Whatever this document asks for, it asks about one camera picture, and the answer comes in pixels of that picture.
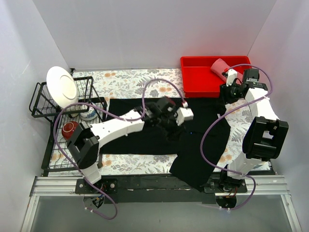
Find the black t shirt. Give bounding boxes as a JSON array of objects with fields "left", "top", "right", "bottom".
[{"left": 101, "top": 98, "right": 231, "bottom": 191}]

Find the black wire dish rack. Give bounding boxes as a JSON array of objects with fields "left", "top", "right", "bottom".
[{"left": 29, "top": 76, "right": 108, "bottom": 176}]

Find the purple cable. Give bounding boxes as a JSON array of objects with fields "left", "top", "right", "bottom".
[
  {"left": 199, "top": 64, "right": 275, "bottom": 211},
  {"left": 53, "top": 78, "right": 188, "bottom": 220}
]

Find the floral table mat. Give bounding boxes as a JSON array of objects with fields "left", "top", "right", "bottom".
[{"left": 49, "top": 68, "right": 270, "bottom": 175}]

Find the rolled pink t shirt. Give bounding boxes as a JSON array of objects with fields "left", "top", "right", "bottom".
[{"left": 211, "top": 58, "right": 230, "bottom": 83}]

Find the white ceramic plate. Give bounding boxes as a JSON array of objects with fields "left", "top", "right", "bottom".
[{"left": 46, "top": 66, "right": 78, "bottom": 108}]

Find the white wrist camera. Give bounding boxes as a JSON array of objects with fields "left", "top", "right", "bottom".
[
  {"left": 176, "top": 107, "right": 194, "bottom": 126},
  {"left": 226, "top": 69, "right": 238, "bottom": 86}
]

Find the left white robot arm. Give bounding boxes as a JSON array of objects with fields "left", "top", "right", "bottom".
[{"left": 67, "top": 97, "right": 186, "bottom": 193}]

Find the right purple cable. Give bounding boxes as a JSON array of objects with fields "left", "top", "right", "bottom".
[{"left": 199, "top": 64, "right": 275, "bottom": 211}]

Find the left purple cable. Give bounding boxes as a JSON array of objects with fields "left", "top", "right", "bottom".
[{"left": 53, "top": 78, "right": 188, "bottom": 220}]

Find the red floral bowl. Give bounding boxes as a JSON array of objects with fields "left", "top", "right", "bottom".
[{"left": 61, "top": 121, "right": 79, "bottom": 141}]

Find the white patterned cup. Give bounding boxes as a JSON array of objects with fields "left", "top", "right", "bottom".
[{"left": 80, "top": 107, "right": 98, "bottom": 121}]

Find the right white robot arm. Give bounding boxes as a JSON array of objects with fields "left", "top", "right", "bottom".
[{"left": 218, "top": 68, "right": 289, "bottom": 192}]

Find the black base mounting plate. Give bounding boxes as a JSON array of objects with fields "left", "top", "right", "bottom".
[{"left": 74, "top": 173, "right": 252, "bottom": 206}]

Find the aluminium frame rail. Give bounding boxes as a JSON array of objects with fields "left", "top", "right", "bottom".
[{"left": 30, "top": 177, "right": 79, "bottom": 196}]

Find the red plastic bin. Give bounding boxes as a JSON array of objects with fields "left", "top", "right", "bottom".
[{"left": 180, "top": 56, "right": 250, "bottom": 98}]

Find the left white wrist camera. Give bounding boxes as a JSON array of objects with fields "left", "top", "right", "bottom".
[{"left": 176, "top": 107, "right": 194, "bottom": 126}]

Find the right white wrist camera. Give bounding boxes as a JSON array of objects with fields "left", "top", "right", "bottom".
[{"left": 226, "top": 69, "right": 238, "bottom": 86}]

